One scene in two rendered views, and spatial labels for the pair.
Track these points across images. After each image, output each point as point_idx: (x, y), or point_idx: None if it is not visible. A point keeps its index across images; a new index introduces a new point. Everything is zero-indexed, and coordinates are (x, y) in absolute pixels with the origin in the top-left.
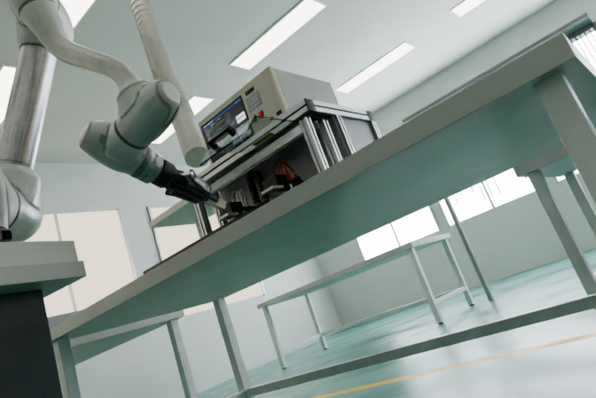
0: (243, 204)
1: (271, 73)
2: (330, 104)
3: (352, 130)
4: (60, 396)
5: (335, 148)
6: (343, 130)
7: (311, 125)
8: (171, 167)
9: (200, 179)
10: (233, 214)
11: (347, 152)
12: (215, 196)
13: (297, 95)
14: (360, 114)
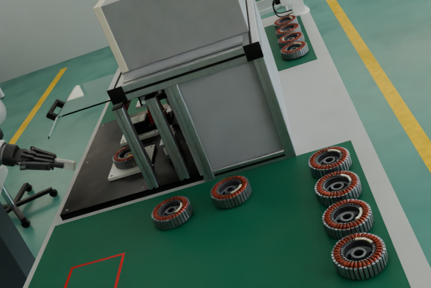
0: (158, 90)
1: (97, 18)
2: (157, 76)
3: (204, 92)
4: (10, 254)
5: (163, 133)
6: (177, 108)
7: (122, 117)
8: (8, 160)
9: (34, 164)
10: (143, 106)
11: (183, 131)
12: (58, 165)
13: (145, 30)
14: (226, 61)
